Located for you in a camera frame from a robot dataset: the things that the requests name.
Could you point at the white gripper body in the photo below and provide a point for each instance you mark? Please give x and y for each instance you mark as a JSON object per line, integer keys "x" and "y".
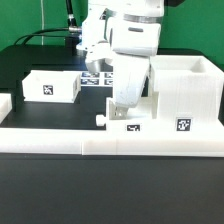
{"x": 129, "y": 75}

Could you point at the white drawer front one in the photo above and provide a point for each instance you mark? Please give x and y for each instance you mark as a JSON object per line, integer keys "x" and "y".
{"x": 125, "y": 120}

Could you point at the white drawer one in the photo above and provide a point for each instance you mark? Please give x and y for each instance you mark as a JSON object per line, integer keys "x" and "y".
{"x": 51, "y": 86}
{"x": 125, "y": 120}

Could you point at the white drawer cabinet box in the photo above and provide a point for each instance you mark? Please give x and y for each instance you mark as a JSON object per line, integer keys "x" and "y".
{"x": 187, "y": 91}

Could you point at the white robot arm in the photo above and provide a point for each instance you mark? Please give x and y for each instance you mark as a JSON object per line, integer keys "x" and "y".
{"x": 131, "y": 37}

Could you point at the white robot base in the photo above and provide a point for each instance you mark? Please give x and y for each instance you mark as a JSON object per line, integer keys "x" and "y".
{"x": 93, "y": 26}

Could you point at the fiducial marker sheet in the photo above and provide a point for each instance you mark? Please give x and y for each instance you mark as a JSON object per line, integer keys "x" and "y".
{"x": 101, "y": 79}

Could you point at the white foam border frame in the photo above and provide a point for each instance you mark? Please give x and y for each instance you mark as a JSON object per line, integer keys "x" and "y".
{"x": 205, "y": 141}

